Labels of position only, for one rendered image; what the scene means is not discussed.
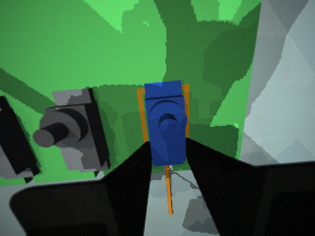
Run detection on blue micro servo with orange cable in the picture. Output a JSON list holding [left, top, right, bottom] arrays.
[[144, 81, 187, 215]]

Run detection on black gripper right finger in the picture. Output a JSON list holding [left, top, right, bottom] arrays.
[[186, 138, 315, 236]]

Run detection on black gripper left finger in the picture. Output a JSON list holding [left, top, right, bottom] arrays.
[[9, 142, 153, 236]]

